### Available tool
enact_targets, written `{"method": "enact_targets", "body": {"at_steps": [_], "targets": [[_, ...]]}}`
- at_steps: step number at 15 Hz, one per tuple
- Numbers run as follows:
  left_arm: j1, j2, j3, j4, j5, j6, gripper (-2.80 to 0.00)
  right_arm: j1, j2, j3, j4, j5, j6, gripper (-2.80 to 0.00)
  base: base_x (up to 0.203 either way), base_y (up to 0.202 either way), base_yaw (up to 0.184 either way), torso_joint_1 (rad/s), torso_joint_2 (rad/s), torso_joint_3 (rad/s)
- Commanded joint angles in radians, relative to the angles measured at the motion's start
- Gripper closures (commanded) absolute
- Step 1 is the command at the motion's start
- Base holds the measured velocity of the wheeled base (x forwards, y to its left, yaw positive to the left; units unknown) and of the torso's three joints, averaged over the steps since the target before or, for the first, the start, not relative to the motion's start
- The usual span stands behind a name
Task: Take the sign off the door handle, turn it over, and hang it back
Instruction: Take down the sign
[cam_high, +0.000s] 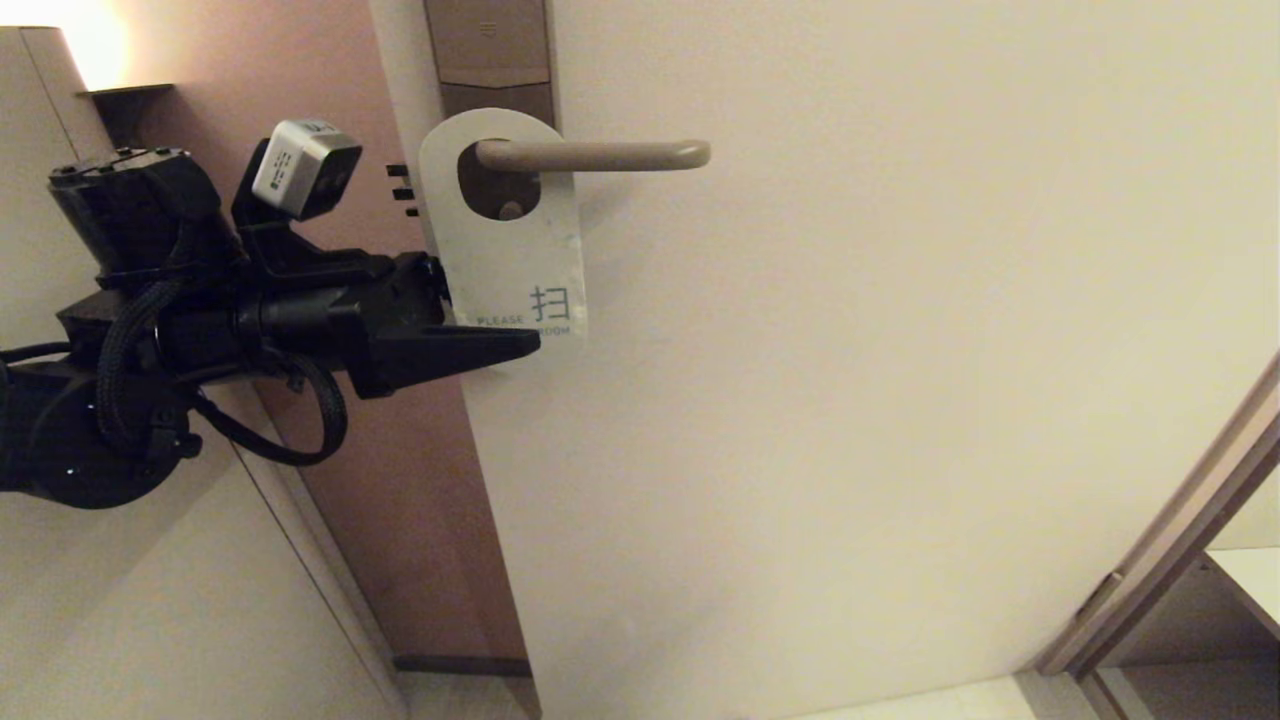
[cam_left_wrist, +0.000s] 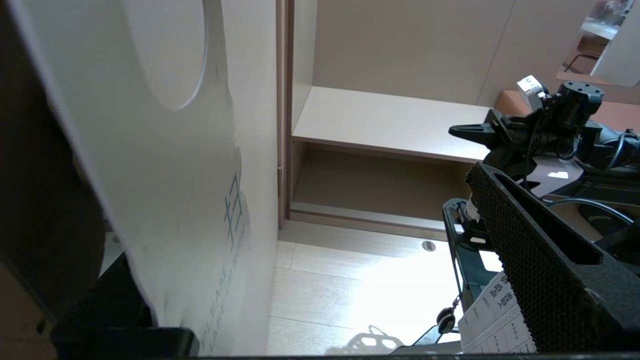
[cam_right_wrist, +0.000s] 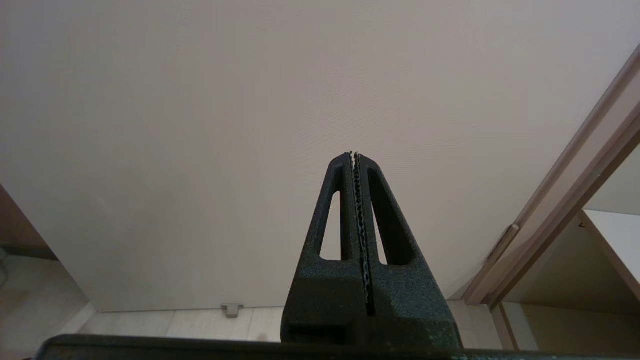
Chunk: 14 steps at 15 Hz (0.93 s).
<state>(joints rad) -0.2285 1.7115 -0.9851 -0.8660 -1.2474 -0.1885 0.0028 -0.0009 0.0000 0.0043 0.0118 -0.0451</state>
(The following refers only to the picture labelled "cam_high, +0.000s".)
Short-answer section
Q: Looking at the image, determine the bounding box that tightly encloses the blue and white door hanger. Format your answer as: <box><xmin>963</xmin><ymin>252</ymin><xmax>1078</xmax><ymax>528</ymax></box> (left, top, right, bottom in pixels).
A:
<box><xmin>418</xmin><ymin>108</ymin><xmax>589</xmax><ymax>346</ymax></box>

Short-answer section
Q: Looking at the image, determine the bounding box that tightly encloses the brown door lock plate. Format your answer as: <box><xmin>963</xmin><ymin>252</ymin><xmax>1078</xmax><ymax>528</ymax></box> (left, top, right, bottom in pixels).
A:
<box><xmin>424</xmin><ymin>0</ymin><xmax>557</xmax><ymax>221</ymax></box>

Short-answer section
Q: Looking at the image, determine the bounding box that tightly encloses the white room door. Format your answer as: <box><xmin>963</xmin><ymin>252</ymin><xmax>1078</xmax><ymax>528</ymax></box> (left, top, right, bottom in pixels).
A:
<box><xmin>370</xmin><ymin>0</ymin><xmax>1280</xmax><ymax>720</ymax></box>

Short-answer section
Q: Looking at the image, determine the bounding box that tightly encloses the white shelf board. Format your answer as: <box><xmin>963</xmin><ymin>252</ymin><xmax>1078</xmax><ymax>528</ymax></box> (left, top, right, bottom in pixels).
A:
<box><xmin>1200</xmin><ymin>548</ymin><xmax>1280</xmax><ymax>641</ymax></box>

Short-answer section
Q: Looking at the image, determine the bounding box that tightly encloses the thin black looped cable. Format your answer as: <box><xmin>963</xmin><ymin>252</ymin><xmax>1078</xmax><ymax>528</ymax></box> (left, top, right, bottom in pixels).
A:
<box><xmin>190</xmin><ymin>355</ymin><xmax>348</xmax><ymax>468</ymax></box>

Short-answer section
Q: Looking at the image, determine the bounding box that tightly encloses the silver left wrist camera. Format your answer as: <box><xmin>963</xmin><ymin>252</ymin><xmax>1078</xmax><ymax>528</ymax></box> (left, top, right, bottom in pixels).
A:
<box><xmin>251</xmin><ymin>119</ymin><xmax>363</xmax><ymax>222</ymax></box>

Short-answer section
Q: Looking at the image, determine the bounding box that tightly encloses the beige metal door handle lever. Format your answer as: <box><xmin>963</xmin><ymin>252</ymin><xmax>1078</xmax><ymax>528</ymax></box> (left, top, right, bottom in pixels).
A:
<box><xmin>476</xmin><ymin>139</ymin><xmax>712</xmax><ymax>174</ymax></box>

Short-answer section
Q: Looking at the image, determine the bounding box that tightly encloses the thick braided black cable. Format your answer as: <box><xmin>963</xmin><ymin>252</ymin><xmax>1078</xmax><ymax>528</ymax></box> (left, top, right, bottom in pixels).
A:
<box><xmin>97</xmin><ymin>278</ymin><xmax>191</xmax><ymax>446</ymax></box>

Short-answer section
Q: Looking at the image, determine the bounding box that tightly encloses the black wall lamp bracket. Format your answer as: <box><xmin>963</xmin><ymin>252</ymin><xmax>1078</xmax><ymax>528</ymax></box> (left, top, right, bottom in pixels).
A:
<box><xmin>80</xmin><ymin>85</ymin><xmax>174</xmax><ymax>146</ymax></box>

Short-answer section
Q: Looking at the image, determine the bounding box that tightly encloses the brown door frame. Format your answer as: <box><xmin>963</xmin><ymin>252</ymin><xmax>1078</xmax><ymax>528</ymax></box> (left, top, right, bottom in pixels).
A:
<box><xmin>1035</xmin><ymin>345</ymin><xmax>1280</xmax><ymax>691</ymax></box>

